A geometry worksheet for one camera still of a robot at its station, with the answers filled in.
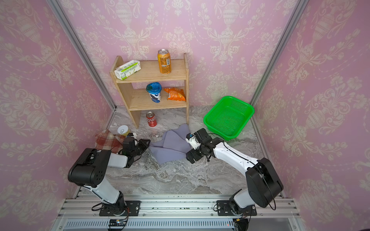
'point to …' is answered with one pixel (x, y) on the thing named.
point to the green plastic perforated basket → (227, 117)
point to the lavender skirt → (174, 145)
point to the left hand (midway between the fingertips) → (151, 141)
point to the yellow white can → (123, 130)
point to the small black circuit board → (113, 222)
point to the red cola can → (151, 119)
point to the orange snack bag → (175, 94)
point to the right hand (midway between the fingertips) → (194, 153)
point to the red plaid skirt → (106, 140)
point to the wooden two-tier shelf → (137, 100)
